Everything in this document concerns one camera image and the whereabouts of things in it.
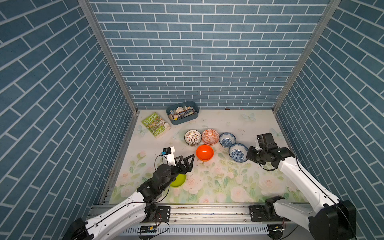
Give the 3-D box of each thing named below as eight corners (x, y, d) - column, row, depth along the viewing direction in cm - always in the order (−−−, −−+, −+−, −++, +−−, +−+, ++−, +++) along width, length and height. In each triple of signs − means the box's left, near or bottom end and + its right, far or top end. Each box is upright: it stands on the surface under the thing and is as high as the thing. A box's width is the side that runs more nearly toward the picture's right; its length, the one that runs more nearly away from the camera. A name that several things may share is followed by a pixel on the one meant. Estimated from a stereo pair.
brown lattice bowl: (182, 142, 103) (181, 136, 98) (192, 132, 108) (192, 127, 103) (194, 150, 99) (194, 145, 94) (203, 140, 104) (204, 135, 99)
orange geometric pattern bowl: (201, 148, 100) (202, 143, 95) (201, 134, 107) (201, 128, 102) (218, 148, 100) (220, 143, 95) (217, 134, 107) (218, 128, 102)
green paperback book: (141, 123, 114) (140, 120, 111) (156, 114, 120) (155, 112, 117) (156, 138, 105) (155, 136, 102) (171, 128, 111) (170, 125, 108)
